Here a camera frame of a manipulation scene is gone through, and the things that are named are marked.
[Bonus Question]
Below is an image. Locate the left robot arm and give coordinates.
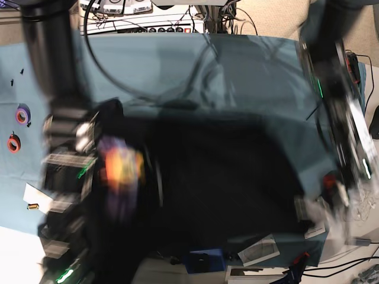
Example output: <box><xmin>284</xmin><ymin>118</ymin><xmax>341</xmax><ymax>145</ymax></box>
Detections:
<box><xmin>298</xmin><ymin>1</ymin><xmax>378</xmax><ymax>190</ymax></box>

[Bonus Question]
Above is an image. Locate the white paper sheet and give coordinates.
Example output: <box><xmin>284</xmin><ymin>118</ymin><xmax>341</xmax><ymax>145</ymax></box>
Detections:
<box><xmin>23</xmin><ymin>183</ymin><xmax>53</xmax><ymax>214</ymax></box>

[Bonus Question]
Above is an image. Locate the white power strip red light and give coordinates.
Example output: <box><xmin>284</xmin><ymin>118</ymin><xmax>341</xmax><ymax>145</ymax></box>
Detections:
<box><xmin>79</xmin><ymin>14</ymin><xmax>205</xmax><ymax>34</ymax></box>

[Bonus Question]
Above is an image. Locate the orange tape roll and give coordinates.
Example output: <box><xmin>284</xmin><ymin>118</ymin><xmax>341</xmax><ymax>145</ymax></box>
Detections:
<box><xmin>7</xmin><ymin>134</ymin><xmax>21</xmax><ymax>153</ymax></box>

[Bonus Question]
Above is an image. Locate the small brass battery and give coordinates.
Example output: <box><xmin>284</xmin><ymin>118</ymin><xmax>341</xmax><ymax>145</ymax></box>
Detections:
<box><xmin>27</xmin><ymin>204</ymin><xmax>39</xmax><ymax>210</ymax></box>

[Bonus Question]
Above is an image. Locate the blue box device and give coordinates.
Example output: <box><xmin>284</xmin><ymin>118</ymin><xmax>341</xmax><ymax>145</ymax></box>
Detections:
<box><xmin>183</xmin><ymin>248</ymin><xmax>226</xmax><ymax>274</ymax></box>

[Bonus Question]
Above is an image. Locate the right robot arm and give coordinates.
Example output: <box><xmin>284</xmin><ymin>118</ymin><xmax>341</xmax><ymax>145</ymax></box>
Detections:
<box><xmin>19</xmin><ymin>1</ymin><xmax>96</xmax><ymax>283</ymax></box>

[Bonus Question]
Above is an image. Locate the teal table cloth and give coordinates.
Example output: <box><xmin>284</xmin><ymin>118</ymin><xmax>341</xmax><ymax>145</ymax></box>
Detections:
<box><xmin>1</xmin><ymin>34</ymin><xmax>332</xmax><ymax>266</ymax></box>

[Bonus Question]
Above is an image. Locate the purple tape roll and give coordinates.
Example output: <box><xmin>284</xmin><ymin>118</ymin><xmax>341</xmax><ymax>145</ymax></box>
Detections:
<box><xmin>15</xmin><ymin>104</ymin><xmax>31</xmax><ymax>125</ymax></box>

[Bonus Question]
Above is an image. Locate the red black tool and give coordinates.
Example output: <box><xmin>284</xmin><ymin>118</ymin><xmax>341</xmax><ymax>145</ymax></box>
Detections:
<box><xmin>346</xmin><ymin>51</ymin><xmax>361</xmax><ymax>85</ymax></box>

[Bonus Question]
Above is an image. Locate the black printed t-shirt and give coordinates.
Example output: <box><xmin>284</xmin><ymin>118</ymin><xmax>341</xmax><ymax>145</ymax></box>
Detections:
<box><xmin>91</xmin><ymin>100</ymin><xmax>311</xmax><ymax>283</ymax></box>

